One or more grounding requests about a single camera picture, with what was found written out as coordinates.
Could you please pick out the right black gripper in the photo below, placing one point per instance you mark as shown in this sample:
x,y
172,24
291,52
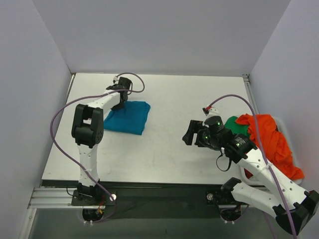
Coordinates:
x,y
197,134

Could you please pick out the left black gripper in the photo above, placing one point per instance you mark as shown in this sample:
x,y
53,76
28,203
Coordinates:
x,y
120,105

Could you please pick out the blue t-shirt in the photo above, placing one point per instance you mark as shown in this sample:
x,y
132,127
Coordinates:
x,y
131,119

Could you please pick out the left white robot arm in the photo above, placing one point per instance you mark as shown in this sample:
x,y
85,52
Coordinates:
x,y
88,131

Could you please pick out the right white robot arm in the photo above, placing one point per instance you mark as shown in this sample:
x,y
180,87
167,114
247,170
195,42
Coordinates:
x,y
288,203

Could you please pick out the green t-shirt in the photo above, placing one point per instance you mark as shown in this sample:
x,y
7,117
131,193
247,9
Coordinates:
x,y
237,128

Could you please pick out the red t-shirt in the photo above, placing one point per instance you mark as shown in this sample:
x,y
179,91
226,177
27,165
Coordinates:
x,y
248,174

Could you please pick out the orange t-shirt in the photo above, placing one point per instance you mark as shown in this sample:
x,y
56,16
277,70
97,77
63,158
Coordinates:
x,y
274,143

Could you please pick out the white laundry bin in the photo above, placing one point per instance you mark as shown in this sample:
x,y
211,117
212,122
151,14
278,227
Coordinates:
x,y
253,181

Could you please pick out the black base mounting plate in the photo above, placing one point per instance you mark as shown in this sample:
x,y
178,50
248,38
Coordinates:
x,y
124,200

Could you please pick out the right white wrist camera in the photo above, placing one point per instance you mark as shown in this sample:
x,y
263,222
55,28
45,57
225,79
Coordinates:
x,y
210,111

